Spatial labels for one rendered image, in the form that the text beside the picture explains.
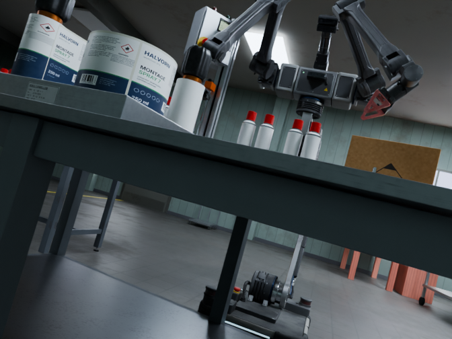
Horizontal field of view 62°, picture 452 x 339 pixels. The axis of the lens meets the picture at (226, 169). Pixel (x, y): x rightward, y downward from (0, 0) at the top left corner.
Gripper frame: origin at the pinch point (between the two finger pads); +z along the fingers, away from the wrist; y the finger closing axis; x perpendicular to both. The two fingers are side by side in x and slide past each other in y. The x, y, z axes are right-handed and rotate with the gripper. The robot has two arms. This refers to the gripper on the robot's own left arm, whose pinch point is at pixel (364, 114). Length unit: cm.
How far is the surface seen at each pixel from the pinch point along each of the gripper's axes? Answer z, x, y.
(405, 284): -9, 182, -534
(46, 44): 61, -50, 63
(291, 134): 24.9, -7.7, 10.4
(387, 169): 4.6, 19.6, -7.8
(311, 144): 22.1, -0.8, 11.9
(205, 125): 49, -37, -9
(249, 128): 35.0, -18.6, 8.4
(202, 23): 25, -67, 2
